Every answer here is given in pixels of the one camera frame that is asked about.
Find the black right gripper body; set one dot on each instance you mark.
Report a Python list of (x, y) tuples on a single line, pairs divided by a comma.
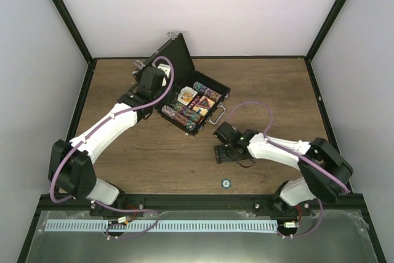
[(228, 156)]

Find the purple poker chip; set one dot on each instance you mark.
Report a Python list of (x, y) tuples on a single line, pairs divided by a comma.
[(226, 183)]

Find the black poker set case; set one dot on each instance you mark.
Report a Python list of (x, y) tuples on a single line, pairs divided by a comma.
[(177, 52)]

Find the blue orange chip row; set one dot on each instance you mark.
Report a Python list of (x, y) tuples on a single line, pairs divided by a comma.
[(178, 117)]

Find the red black triangular button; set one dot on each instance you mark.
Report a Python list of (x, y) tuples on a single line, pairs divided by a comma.
[(205, 102)]

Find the orange big blind button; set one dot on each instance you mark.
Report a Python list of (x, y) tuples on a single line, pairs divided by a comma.
[(187, 96)]

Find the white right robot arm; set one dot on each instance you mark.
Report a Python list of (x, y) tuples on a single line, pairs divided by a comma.
[(325, 173)]

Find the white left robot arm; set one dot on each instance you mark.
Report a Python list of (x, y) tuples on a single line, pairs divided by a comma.
[(71, 171)]

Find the blue yellow card box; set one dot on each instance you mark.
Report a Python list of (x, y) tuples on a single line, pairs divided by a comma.
[(201, 111)]

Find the red dice row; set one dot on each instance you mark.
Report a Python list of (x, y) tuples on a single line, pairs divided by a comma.
[(195, 100)]

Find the mixed colour chip row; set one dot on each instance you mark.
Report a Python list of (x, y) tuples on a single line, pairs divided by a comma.
[(185, 111)]

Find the white playing card deck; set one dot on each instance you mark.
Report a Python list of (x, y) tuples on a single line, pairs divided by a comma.
[(186, 89)]

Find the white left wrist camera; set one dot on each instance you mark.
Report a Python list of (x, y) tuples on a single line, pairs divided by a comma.
[(166, 69)]

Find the black enclosure frame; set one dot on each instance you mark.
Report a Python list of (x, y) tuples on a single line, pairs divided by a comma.
[(351, 201)]

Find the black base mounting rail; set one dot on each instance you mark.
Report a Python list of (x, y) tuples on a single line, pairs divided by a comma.
[(261, 205)]

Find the light blue slotted rail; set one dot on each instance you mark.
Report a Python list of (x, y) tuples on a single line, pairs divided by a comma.
[(248, 226)]

